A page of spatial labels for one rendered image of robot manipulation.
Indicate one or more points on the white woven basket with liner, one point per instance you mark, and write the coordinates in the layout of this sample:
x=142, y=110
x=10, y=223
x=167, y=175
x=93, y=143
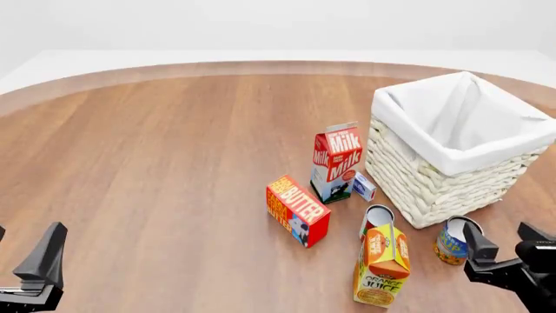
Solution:
x=434, y=182

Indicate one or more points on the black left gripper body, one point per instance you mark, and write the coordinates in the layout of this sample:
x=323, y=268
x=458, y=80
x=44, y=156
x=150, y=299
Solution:
x=30, y=298

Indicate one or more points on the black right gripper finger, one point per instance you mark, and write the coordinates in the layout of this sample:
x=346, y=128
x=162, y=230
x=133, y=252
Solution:
x=535, y=239
x=478, y=244

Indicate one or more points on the red and yellow butter box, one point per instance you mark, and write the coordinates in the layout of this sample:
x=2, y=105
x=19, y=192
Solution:
x=295, y=208

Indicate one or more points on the blue and yellow soup can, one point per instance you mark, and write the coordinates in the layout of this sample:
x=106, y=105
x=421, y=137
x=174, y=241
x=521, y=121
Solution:
x=451, y=244

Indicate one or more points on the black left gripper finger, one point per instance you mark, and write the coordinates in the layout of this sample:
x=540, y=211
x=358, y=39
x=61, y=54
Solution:
x=43, y=254
x=1, y=232

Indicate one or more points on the small blue and white box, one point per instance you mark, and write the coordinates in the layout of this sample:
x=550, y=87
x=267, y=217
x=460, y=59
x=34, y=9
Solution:
x=364, y=186

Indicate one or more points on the red tin can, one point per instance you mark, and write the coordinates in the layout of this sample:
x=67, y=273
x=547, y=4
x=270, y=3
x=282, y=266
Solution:
x=376, y=217

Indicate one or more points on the red and white milk carton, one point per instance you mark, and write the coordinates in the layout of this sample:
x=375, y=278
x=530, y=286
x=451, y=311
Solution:
x=334, y=163

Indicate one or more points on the orange juice carton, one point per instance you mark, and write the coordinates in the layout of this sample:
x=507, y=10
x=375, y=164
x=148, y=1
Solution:
x=382, y=264

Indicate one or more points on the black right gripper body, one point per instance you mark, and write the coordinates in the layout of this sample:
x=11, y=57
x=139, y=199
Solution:
x=512, y=277

